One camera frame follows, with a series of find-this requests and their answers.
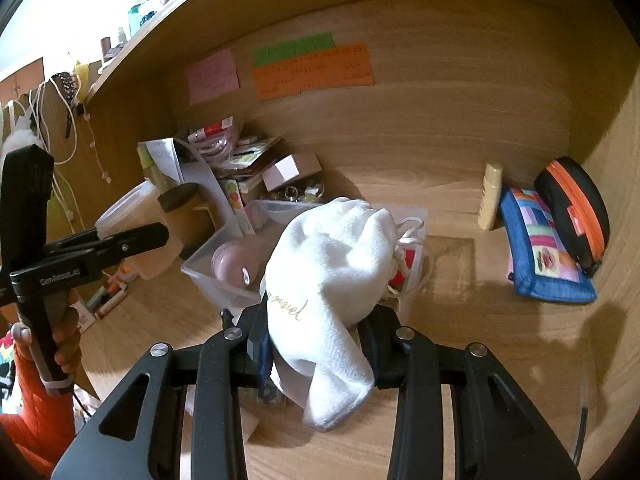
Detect wooden desktop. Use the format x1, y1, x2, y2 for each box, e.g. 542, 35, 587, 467
75, 157, 623, 480

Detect green paper note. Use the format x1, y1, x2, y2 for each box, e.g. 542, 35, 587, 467
252, 32, 335, 67

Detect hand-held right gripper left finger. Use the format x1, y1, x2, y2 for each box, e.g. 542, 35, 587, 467
50, 302, 276, 480

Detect pink cable packet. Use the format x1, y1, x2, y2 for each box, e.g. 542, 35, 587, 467
188, 117, 242, 162

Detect fruit print booklet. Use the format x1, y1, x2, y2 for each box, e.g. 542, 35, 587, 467
219, 177, 249, 212

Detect small pink cardboard box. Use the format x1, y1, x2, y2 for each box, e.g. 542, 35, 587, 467
261, 152, 323, 192

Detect pink paper note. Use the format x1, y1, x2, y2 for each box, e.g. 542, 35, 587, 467
185, 48, 240, 106

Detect stack of books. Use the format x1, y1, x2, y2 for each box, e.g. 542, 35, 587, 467
215, 135, 284, 182

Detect red fabric pouch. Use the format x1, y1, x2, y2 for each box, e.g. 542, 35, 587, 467
394, 249, 419, 292

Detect yellow cloth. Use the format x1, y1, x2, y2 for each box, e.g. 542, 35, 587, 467
74, 59, 104, 102

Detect brown cylinder with dark lid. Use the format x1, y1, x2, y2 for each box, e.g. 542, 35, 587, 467
157, 183, 202, 214

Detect blue patchwork zipper pouch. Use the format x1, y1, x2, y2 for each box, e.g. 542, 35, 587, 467
500, 187, 599, 304

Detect person's left hand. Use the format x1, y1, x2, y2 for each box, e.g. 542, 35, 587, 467
50, 305, 84, 386

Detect pale yellow bottle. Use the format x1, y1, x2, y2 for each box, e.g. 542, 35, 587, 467
477, 162, 504, 232

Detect white drawstring pouch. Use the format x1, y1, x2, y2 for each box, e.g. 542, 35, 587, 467
262, 197, 426, 432

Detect person's left forearm orange sleeve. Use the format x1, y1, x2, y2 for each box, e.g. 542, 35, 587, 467
0, 342, 77, 476

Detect orange paper note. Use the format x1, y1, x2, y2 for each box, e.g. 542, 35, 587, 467
249, 41, 375, 103

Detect clear plastic storage box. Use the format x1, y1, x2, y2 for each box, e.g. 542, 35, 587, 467
181, 199, 431, 343

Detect black case with orange zipper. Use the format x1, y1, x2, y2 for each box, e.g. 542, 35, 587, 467
533, 156, 611, 279

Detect white and green papers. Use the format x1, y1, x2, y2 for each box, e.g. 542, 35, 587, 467
137, 138, 184, 192

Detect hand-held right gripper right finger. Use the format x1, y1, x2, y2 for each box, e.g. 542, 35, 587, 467
357, 307, 581, 480

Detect white hanging cords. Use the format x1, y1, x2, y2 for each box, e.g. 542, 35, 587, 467
17, 72, 83, 168

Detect round clear lidded container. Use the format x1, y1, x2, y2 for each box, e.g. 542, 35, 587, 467
95, 180, 184, 281

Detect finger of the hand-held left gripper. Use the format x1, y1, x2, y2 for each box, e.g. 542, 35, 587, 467
44, 229, 101, 256
80, 223, 169, 263

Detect pile of beads and rings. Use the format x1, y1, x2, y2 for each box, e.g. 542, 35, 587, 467
267, 182, 327, 206

